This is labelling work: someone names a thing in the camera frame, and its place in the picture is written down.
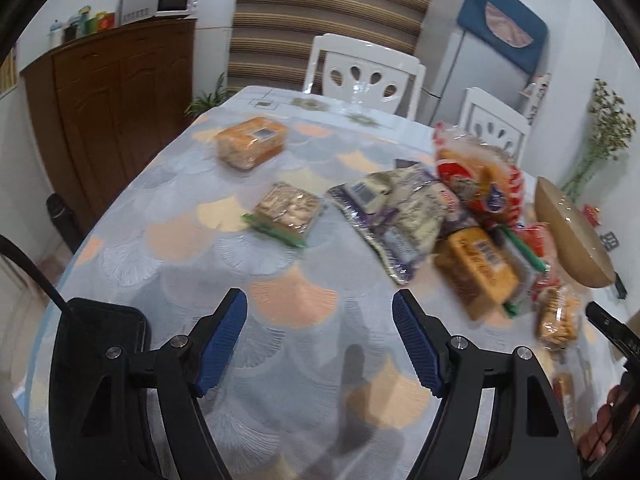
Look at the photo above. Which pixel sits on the yellow wall hanging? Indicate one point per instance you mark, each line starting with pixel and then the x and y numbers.
pixel 7 71

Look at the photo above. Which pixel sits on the white ceramic jar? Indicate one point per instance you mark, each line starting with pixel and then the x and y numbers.
pixel 56 32

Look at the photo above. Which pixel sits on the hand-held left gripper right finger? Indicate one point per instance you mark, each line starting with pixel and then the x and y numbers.
pixel 415 340

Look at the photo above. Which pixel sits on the small red ornament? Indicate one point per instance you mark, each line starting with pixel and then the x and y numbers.
pixel 592 212

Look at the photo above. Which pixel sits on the clear green-edged cracker packet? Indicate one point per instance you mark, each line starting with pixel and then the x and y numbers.
pixel 287 207

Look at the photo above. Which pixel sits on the tan glass bowl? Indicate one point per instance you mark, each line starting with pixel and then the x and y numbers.
pixel 570 230

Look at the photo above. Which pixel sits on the white patterned hanging cloth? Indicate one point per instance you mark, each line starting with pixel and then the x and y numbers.
pixel 536 95

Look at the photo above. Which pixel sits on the purple silver snack packet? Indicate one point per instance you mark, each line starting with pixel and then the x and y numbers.
pixel 400 210

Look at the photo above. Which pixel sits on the blue refrigerator cover cloth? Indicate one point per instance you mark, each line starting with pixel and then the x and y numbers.
pixel 480 15

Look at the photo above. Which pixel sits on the dried flower bouquet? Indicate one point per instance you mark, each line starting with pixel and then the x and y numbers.
pixel 607 125

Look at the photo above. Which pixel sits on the green potted plant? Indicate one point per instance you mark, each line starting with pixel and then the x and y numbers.
pixel 210 97

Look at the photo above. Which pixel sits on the orange cake loaf packet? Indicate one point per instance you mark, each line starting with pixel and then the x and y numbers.
pixel 475 270

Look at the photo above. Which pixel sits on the orange bread loaf packet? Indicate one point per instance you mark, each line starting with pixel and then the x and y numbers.
pixel 250 142

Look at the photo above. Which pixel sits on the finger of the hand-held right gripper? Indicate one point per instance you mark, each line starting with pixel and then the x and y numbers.
pixel 612 327

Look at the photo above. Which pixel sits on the red-trimmed bread bag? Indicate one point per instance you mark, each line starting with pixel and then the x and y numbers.
pixel 475 175

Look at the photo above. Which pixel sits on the black trash bin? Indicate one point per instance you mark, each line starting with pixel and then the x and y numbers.
pixel 60 220

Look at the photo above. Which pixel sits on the striped brown curtain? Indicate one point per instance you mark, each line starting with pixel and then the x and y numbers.
pixel 325 0

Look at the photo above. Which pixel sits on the red yellow box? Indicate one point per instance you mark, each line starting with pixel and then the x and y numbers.
pixel 105 20

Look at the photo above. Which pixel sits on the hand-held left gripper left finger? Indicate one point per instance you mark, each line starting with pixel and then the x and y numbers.
pixel 222 340

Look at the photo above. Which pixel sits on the white microwave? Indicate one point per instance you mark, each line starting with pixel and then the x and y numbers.
pixel 137 5

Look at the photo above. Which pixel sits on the white plastic chair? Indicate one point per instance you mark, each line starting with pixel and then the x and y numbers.
pixel 330 55
pixel 480 105

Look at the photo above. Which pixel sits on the person's right hand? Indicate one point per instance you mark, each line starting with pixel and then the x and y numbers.
pixel 602 416

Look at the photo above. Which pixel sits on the blue green container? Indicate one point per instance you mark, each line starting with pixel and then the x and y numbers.
pixel 84 19

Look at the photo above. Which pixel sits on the small black grey stand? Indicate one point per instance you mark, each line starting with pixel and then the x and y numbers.
pixel 610 241

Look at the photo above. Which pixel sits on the small clear cookie packet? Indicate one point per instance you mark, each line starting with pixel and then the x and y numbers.
pixel 555 315

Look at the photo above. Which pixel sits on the small black object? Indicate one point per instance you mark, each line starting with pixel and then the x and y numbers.
pixel 620 286

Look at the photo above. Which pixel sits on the silver refrigerator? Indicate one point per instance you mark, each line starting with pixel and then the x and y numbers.
pixel 450 70

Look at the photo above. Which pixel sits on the brown wooden cabinet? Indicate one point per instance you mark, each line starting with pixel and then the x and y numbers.
pixel 110 110

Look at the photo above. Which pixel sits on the red snack packet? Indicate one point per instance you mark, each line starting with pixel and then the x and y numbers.
pixel 537 237

